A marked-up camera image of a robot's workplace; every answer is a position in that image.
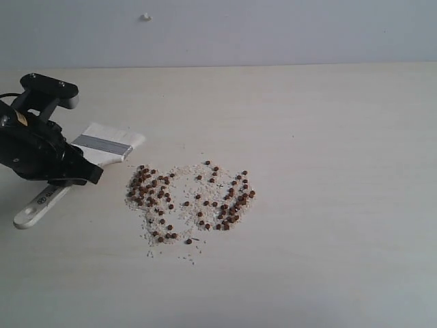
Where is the white wall plug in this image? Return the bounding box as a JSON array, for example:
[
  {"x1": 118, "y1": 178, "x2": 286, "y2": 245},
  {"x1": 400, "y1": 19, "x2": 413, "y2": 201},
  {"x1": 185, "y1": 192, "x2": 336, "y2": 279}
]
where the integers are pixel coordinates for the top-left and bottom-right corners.
[{"x1": 140, "y1": 13, "x2": 152, "y2": 21}]

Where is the pile of grains and pellets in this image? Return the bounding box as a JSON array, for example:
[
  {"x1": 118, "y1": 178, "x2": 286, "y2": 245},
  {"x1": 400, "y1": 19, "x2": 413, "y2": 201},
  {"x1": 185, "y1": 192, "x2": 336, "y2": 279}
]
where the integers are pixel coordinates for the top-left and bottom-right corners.
[{"x1": 125, "y1": 160, "x2": 257, "y2": 264}]

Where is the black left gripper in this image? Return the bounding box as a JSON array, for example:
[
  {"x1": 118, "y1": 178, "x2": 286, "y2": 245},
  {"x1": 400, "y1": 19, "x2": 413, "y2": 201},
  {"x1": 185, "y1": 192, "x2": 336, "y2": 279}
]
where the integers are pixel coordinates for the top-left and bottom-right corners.
[{"x1": 1, "y1": 102, "x2": 103, "y2": 187}]

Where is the white paint brush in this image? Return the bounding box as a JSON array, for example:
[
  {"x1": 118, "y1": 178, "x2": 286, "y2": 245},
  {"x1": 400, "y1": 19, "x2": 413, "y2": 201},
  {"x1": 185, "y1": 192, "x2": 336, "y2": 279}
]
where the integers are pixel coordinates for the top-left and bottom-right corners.
[{"x1": 13, "y1": 123, "x2": 145, "y2": 230}]

